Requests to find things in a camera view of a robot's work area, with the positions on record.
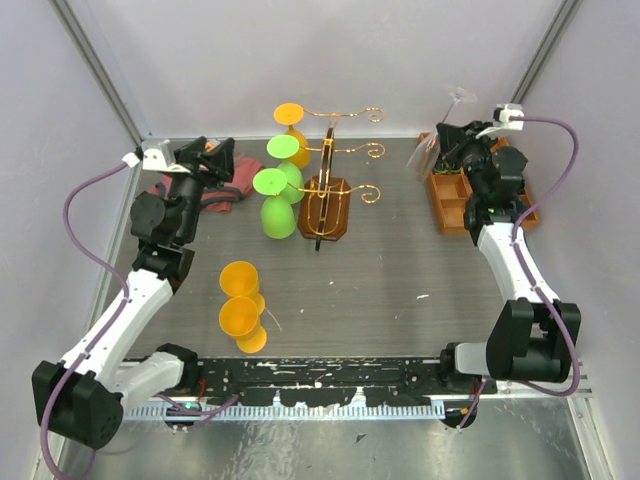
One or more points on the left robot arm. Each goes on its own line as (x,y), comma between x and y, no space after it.
(85,395)

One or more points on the green goblet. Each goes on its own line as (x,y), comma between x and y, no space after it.
(283,147)
(277,216)

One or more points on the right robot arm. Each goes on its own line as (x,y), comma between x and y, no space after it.
(533,339)

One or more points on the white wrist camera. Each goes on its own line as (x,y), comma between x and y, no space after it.
(507,118)
(155,155)

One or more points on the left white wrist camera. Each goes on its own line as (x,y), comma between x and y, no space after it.
(155,155)

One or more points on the orange goblet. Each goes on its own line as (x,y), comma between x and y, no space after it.
(290,114)
(239,318)
(241,279)

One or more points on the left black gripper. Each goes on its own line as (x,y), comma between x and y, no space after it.
(219,161)

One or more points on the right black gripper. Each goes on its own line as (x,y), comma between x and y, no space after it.
(454,140)

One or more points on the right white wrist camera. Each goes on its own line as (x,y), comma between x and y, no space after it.
(507,118)

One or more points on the grey cable duct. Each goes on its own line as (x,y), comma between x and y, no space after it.
(357,410)

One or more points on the clear wine glass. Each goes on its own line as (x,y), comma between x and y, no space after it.
(425,155)

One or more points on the gold wine glass rack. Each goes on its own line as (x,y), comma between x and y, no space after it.
(327,199)

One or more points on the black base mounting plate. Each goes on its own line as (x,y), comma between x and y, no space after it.
(322,382)

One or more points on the wooden compartment tray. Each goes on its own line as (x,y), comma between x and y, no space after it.
(449,191)

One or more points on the green goblet front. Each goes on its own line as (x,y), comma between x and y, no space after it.
(283,147)

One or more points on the red cloth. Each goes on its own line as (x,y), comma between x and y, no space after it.
(221,198)

